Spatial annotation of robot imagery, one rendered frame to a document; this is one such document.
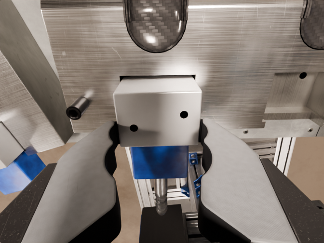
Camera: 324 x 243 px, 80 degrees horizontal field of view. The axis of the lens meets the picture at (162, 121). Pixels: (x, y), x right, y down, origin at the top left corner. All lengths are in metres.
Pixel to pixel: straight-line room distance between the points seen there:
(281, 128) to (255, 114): 0.14
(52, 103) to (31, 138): 0.04
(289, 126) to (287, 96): 0.11
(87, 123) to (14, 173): 0.12
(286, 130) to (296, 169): 1.38
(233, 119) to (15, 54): 0.20
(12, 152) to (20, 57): 0.09
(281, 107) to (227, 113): 0.06
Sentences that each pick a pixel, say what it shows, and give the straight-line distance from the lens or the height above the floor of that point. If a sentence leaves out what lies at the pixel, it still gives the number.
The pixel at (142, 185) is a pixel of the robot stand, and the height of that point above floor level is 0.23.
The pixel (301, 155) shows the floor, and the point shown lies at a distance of 1.62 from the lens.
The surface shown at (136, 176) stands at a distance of 0.16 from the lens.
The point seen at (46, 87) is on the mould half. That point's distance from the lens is 0.24.
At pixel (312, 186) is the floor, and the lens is 1.89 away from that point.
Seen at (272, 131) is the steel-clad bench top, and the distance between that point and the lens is 0.31.
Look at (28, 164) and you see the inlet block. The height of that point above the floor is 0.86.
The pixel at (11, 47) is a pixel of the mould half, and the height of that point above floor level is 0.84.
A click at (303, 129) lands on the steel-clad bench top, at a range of 0.33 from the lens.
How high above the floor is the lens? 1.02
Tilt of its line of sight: 62 degrees down
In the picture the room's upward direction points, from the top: 178 degrees clockwise
